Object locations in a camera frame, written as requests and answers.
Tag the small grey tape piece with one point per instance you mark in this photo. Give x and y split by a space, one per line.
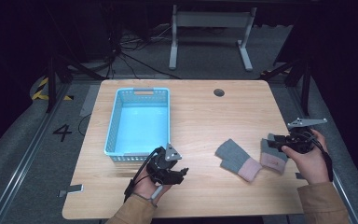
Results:
73 189

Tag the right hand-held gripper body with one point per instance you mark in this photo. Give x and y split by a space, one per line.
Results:
301 141

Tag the grey table grommet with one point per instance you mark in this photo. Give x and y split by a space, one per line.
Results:
219 92

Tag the black metal stand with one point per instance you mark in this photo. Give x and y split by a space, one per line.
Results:
304 84
52 84

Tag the person's right hand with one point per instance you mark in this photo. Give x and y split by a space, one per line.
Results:
310 168

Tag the person's left hand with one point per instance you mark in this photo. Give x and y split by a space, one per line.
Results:
146 188

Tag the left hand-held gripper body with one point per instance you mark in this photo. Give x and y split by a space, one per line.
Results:
160 166

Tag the blue plastic basket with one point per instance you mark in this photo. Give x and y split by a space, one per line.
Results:
143 124

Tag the white metal desk frame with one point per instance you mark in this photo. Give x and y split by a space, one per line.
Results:
211 20

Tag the aluminium floor rail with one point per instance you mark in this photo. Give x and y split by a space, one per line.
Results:
307 124
28 152

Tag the small dark tape piece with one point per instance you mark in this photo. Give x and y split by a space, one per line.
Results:
299 176

